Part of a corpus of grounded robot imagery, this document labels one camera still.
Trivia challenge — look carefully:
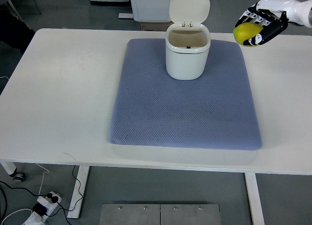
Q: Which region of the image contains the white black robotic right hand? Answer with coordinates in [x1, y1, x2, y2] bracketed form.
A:
[235, 0, 299, 47]

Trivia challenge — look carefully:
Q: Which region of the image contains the yellow lemon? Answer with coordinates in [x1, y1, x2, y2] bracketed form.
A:
[233, 22, 263, 46]

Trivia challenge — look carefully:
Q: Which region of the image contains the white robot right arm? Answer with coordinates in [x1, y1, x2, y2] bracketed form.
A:
[293, 0, 312, 28]

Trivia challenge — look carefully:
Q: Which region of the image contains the white trash can open lid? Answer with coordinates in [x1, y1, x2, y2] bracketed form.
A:
[165, 0, 211, 80]

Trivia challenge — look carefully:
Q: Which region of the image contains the white cabinet in background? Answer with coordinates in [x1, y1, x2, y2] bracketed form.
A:
[118, 0, 171, 22]

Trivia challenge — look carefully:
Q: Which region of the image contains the cardboard box behind table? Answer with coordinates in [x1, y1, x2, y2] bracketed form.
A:
[140, 22, 173, 32]

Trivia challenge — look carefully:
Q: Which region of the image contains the blue textured mat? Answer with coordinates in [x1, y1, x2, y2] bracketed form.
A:
[109, 39, 262, 150]

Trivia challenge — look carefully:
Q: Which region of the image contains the white right table leg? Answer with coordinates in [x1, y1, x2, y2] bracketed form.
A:
[244, 173, 265, 225]

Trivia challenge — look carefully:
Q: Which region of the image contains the white table leg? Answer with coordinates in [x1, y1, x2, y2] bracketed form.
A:
[244, 173, 265, 225]
[67, 165, 90, 219]

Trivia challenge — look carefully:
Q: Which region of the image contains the black clothed person at left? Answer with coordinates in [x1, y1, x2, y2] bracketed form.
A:
[0, 10, 35, 55]

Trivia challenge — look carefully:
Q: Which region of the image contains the white left table leg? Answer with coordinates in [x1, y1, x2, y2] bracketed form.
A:
[67, 165, 90, 219]

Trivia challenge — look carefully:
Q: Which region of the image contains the white caster wheel leg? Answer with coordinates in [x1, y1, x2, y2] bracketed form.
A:
[0, 161, 26, 182]

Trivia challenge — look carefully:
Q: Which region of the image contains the white power strip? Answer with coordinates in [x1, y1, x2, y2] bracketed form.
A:
[23, 191, 62, 225]

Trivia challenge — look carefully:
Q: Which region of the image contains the grey metal base plate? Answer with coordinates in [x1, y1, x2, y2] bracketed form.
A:
[99, 204, 221, 225]

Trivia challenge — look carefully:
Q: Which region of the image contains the white thin cable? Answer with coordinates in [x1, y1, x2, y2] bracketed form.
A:
[36, 163, 50, 196]

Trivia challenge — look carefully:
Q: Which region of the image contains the black power cable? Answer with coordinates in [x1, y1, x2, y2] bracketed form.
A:
[0, 165, 84, 225]

